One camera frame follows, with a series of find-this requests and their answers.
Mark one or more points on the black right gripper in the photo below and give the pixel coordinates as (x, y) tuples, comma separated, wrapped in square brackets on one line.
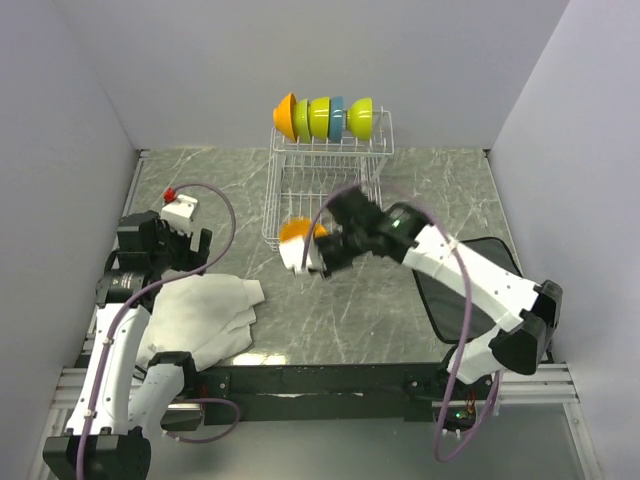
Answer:
[(329, 263)]

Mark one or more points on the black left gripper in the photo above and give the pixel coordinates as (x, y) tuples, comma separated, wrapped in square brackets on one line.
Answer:
[(189, 257)]

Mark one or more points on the orange bowl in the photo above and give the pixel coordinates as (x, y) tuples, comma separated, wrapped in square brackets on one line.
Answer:
[(283, 117), (299, 227)]

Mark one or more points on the lime green bowl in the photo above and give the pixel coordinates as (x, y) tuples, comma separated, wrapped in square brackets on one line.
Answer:
[(319, 115), (360, 119)]

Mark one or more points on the blue bottom bowl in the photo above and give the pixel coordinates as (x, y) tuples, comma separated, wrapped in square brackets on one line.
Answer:
[(336, 119)]

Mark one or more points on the white square bowl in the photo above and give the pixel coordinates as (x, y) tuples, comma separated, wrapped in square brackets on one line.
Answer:
[(301, 121)]

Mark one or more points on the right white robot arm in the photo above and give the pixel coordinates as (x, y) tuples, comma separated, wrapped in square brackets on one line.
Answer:
[(521, 350)]

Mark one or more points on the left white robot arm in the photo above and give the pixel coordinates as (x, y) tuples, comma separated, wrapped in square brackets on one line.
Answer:
[(108, 435)]

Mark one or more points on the white cloth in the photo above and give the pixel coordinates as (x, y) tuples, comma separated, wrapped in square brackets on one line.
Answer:
[(209, 316)]

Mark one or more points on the dark grey drying mat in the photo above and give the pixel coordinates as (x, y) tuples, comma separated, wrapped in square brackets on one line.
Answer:
[(499, 292)]

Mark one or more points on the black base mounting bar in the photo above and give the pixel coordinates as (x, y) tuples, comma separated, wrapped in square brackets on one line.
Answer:
[(410, 407)]

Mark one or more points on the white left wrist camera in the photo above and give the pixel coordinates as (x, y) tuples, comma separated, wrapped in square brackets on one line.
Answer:
[(178, 211)]

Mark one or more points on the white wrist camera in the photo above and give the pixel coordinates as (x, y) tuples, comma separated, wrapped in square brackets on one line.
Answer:
[(178, 211), (294, 259)]

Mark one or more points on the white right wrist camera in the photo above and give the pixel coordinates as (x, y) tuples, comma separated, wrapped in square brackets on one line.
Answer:
[(294, 259)]

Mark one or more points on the white wire dish rack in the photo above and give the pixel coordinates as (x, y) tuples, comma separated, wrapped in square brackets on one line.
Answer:
[(302, 175)]

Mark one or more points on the aluminium front rail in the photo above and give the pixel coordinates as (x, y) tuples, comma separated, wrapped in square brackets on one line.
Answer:
[(552, 384)]

